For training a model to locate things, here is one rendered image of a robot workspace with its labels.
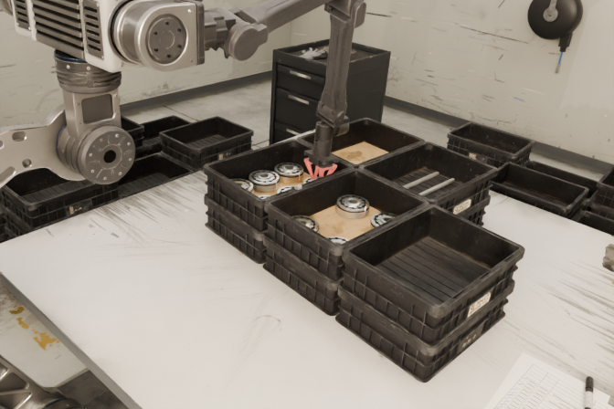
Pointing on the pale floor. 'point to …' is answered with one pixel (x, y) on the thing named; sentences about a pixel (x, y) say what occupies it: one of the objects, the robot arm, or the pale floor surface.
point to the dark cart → (302, 103)
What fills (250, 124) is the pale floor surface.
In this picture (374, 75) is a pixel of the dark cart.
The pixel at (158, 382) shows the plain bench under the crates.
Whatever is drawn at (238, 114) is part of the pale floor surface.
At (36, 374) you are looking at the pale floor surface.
